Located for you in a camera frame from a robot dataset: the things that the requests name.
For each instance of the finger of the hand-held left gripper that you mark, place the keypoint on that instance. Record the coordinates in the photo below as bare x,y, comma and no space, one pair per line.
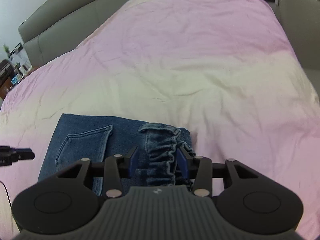
23,155

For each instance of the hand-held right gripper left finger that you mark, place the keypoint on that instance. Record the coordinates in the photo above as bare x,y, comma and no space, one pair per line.
132,162

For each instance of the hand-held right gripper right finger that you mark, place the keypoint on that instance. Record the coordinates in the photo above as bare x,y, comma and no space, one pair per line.
182,163

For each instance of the blue denim pants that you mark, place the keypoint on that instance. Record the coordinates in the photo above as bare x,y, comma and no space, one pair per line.
82,130

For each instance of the wooden nightstand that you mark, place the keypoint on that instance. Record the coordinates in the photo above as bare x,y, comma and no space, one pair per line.
3,90

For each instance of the pink floral quilt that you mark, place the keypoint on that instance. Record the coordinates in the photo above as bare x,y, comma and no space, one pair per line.
175,67

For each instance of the small green plant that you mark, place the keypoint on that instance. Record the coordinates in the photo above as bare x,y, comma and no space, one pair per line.
6,48

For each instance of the grey padded headboard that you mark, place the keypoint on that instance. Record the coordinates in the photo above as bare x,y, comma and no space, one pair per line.
75,12

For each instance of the grey upholstered chair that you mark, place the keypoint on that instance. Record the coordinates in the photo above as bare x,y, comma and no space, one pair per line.
300,17

